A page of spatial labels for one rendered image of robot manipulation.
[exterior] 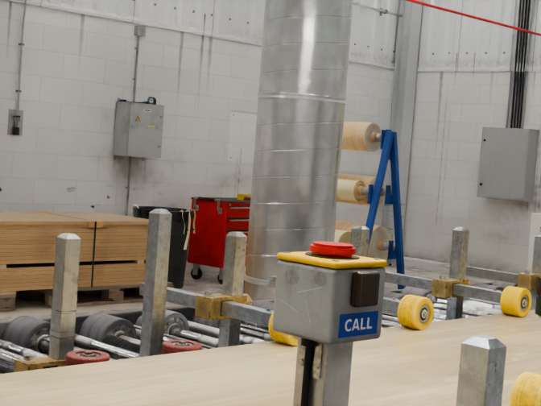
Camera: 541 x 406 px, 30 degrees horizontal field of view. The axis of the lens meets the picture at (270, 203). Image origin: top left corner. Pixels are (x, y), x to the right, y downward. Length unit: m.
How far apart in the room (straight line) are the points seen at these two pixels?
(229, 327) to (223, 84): 8.23
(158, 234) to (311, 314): 1.31
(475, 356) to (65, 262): 1.10
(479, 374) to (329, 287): 0.30
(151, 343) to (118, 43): 7.57
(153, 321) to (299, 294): 1.32
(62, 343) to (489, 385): 1.13
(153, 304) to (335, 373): 1.30
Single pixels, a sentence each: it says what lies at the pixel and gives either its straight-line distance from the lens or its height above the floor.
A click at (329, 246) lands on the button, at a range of 0.87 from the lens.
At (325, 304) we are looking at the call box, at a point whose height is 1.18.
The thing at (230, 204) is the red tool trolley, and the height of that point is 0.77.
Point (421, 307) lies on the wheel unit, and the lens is 2.48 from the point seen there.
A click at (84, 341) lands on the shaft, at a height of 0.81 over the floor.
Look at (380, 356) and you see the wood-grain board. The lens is 2.13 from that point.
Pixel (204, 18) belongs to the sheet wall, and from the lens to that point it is 10.32.
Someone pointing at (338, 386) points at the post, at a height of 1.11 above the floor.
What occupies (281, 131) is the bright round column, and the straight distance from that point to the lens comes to 5.34.
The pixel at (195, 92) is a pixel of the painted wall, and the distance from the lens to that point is 10.22.
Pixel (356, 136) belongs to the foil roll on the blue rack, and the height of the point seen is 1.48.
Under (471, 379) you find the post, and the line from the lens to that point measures 1.10.
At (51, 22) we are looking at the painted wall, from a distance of 9.22.
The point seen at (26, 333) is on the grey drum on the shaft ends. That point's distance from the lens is 2.50.
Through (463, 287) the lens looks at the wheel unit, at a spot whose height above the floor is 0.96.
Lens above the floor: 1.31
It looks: 3 degrees down
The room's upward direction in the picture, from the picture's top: 4 degrees clockwise
